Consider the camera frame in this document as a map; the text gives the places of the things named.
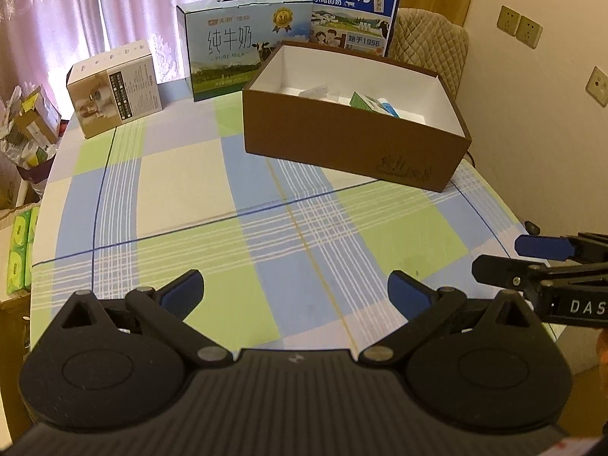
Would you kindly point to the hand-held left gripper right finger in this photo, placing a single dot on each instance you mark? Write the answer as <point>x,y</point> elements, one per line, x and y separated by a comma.
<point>406,293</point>

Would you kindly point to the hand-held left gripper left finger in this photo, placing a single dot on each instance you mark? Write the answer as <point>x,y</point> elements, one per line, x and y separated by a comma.
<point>183,290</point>

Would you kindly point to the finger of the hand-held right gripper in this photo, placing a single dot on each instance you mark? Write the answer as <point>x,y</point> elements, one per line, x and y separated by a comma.
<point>503,270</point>
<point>541,247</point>

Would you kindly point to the brown cardboard box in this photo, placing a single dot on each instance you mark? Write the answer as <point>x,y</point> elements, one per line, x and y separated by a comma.
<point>332,137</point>

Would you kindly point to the blue toothpaste tube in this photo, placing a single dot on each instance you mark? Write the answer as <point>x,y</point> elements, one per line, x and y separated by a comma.
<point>389,107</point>

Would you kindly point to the green box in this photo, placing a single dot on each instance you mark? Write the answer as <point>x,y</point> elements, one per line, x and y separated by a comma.
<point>363,100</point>

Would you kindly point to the clear blister pack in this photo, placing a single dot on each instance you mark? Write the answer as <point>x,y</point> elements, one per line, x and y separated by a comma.
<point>316,91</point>

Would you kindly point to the checkered tablecloth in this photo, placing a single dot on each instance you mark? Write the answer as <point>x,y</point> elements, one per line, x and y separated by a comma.
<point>190,199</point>

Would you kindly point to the pile of green tissue packs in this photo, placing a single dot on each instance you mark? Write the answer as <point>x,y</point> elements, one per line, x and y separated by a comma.
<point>19,247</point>

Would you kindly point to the white appliance box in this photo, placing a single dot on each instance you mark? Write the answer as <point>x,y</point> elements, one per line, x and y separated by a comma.
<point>118,95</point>

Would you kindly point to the beige quilted chair cover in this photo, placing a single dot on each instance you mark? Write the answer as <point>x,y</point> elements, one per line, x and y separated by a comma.
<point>437,47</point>

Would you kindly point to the light blue milk carton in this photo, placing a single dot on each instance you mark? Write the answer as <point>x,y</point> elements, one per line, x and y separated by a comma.
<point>228,57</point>

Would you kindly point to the pink curtain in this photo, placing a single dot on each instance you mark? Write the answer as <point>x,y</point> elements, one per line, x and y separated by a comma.
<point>71,9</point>

